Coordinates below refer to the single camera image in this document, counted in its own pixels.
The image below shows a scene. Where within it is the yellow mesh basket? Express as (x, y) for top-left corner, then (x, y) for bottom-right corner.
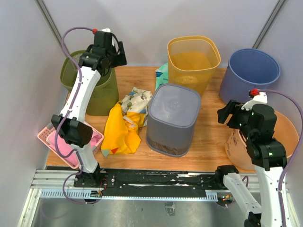
(167, 35), (221, 96)

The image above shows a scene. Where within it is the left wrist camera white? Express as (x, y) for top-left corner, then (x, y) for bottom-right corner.
(98, 28), (111, 33)

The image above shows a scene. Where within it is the green mesh basket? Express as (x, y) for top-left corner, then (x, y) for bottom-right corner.
(60, 58), (119, 116)

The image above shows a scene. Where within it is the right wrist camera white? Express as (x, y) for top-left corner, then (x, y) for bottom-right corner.
(241, 88), (267, 111)

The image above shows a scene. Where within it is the grey plastic basket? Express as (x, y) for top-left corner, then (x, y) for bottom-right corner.
(146, 83), (201, 157)

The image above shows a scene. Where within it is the blue plastic bucket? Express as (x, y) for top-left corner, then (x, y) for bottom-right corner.
(219, 48), (281, 104)

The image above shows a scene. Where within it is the teal white sock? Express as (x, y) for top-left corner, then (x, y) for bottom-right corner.
(155, 63), (168, 90)

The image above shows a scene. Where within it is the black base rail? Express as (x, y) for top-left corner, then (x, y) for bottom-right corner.
(74, 168), (227, 200)

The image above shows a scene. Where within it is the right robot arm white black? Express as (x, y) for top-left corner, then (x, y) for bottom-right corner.
(214, 100), (292, 227)

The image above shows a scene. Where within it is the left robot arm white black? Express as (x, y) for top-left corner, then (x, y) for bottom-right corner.
(51, 28), (127, 187)

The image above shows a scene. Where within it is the yellow garment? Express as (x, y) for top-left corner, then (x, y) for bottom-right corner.
(101, 102), (147, 157)

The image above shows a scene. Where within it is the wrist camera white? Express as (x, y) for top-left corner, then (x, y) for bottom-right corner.
(98, 28), (111, 33)
(241, 88), (267, 111)

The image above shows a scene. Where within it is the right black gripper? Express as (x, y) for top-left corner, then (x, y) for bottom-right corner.
(217, 98), (253, 139)

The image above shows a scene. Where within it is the pink plastic crate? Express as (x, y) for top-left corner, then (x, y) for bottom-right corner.
(37, 122), (104, 169)

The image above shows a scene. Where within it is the pink cloth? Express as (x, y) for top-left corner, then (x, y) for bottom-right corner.
(46, 130), (104, 168)

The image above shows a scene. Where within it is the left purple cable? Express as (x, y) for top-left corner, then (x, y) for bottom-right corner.
(53, 26), (102, 204)

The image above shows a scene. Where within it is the peach plastic bucket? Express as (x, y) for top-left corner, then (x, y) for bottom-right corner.
(225, 111), (299, 172)

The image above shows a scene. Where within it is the white dinosaur print cloth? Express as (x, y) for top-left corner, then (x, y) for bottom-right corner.
(120, 87), (153, 128)

